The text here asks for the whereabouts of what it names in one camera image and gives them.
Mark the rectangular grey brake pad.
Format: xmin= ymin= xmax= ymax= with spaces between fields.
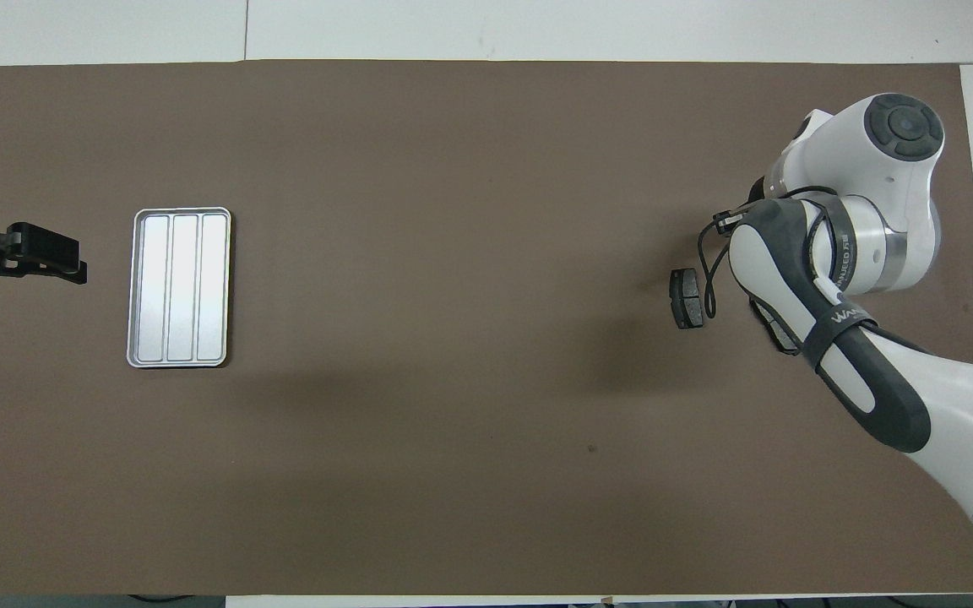
xmin=669 ymin=268 xmax=704 ymax=330

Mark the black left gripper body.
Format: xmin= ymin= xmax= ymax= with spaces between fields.
xmin=0 ymin=201 xmax=82 ymax=295

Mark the elongated grey brake pad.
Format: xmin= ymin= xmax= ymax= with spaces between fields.
xmin=753 ymin=297 xmax=802 ymax=356

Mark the brown table mat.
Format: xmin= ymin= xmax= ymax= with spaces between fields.
xmin=0 ymin=61 xmax=973 ymax=596

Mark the silver metal tray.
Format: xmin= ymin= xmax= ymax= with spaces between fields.
xmin=126 ymin=207 xmax=232 ymax=369

